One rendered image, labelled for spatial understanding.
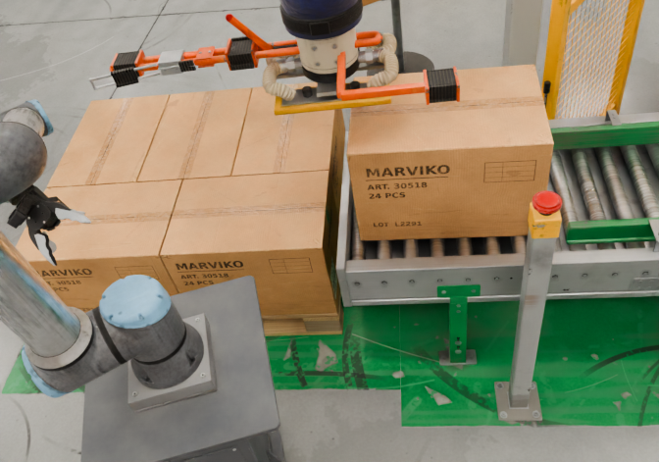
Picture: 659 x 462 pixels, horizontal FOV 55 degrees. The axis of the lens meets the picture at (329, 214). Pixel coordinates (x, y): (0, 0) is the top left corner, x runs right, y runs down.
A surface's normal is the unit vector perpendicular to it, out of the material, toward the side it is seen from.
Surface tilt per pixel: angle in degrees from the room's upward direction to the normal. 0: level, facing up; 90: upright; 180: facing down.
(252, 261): 90
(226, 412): 0
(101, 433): 0
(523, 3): 90
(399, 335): 0
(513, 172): 90
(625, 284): 90
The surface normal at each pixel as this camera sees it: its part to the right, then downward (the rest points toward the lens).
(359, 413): -0.14, -0.68
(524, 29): -0.07, 0.72
